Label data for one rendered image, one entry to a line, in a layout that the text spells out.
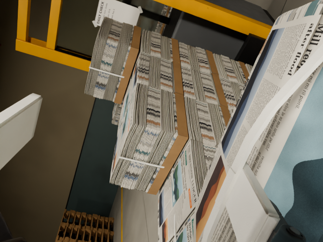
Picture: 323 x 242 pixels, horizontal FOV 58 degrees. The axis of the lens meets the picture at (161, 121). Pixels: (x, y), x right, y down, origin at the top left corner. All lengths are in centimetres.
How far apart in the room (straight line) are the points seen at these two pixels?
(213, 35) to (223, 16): 24
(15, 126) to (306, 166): 17
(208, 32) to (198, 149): 132
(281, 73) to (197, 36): 201
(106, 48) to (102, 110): 639
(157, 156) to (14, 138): 103
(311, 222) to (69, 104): 785
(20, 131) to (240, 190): 13
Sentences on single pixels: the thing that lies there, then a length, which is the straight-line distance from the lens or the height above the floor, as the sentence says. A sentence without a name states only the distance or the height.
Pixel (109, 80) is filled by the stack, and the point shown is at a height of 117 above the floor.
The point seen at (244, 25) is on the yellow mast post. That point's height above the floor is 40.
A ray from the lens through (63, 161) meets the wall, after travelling 864.
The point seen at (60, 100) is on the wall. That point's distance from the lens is 799.
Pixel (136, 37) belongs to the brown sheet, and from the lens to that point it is 168.
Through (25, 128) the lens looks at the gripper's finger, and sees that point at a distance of 19.
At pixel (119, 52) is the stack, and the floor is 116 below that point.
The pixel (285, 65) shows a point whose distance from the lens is 27.
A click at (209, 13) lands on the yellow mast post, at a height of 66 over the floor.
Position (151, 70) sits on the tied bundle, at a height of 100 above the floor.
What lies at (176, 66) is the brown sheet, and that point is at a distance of 153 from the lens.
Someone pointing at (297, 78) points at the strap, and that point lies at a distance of 20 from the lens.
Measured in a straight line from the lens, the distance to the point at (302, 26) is 28.
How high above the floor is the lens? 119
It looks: 13 degrees down
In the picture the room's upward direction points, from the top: 75 degrees counter-clockwise
